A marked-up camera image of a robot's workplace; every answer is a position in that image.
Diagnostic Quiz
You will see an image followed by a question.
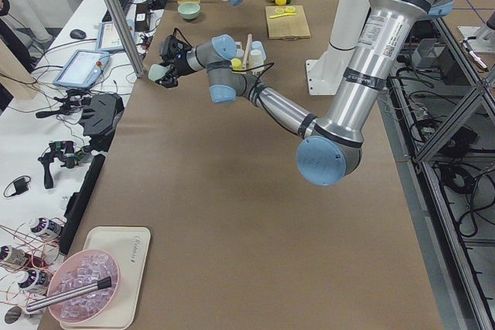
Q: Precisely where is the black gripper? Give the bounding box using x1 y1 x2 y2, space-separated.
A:
155 35 192 88

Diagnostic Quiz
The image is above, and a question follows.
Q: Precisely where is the green plastic cup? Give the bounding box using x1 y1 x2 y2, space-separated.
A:
148 64 169 82

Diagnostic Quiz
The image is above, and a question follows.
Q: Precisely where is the yellow plastic cup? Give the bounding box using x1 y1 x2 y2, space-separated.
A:
230 58 243 71

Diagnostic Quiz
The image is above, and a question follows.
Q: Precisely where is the light blue plastic cup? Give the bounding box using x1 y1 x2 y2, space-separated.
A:
251 40 266 60

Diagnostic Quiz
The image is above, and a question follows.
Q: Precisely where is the cream white plastic cup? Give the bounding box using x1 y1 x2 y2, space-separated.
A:
248 50 264 69

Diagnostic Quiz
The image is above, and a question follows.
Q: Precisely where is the mint green bowl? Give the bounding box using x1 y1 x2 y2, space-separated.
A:
177 2 201 21

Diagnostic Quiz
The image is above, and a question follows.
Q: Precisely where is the blue teach pendant far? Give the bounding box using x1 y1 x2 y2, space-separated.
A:
96 22 124 53

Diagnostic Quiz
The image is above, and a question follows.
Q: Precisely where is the blue teach pendant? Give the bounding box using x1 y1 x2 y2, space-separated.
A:
53 49 111 89
96 22 124 53

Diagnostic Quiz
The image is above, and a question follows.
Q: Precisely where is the yellow plastic knife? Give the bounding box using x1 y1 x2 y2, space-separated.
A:
268 13 297 19

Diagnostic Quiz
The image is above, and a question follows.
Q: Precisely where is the blue teach pendant near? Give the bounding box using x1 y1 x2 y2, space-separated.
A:
53 49 111 89

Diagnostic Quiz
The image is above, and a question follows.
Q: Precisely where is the black computer mouse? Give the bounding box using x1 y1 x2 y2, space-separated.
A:
70 29 87 40

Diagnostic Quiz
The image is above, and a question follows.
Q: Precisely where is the bamboo cutting board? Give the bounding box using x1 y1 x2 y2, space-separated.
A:
265 5 311 40

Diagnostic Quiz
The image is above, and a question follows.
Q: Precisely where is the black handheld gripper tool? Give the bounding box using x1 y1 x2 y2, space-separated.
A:
37 140 94 190

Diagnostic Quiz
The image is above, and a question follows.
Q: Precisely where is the pink bowl with ice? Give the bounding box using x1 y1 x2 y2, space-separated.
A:
46 249 121 323

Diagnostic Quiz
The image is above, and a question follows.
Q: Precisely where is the metal muddler rod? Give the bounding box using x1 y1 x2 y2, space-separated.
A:
26 276 112 313

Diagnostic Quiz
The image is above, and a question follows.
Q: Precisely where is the white wire cup rack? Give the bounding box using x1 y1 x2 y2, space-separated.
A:
230 34 270 77

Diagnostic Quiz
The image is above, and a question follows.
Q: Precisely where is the aluminium frame post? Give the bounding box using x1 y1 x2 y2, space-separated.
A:
104 0 144 78

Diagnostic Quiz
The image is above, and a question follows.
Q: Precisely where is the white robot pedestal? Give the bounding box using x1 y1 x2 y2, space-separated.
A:
306 0 370 95

